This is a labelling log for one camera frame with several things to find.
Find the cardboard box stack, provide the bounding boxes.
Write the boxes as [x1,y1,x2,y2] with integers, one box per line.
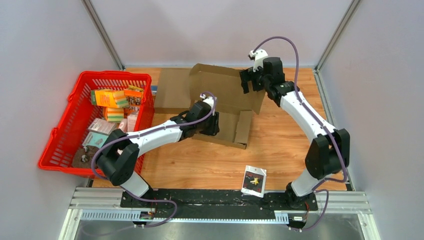
[188,63,266,150]

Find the plastic bag with printed card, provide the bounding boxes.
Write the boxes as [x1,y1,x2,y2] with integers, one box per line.
[240,165,267,198]

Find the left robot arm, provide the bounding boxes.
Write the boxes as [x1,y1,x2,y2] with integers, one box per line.
[91,96,220,208]

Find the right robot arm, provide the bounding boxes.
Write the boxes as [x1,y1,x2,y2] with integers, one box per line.
[239,57,350,210]

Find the orange snack packet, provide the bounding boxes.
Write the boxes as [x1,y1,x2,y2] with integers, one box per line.
[123,85,144,107]

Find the orange sponge pack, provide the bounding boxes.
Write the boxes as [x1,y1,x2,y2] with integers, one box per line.
[90,89,129,108]

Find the pink packaged item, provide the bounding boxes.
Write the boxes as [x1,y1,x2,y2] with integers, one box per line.
[87,118,118,135]

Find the teal packaged item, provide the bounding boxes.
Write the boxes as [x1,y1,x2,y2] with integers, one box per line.
[82,131,109,149]

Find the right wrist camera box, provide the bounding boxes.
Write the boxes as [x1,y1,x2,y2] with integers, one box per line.
[248,48,269,72]

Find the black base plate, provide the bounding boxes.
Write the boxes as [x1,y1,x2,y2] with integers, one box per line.
[119,188,319,220]

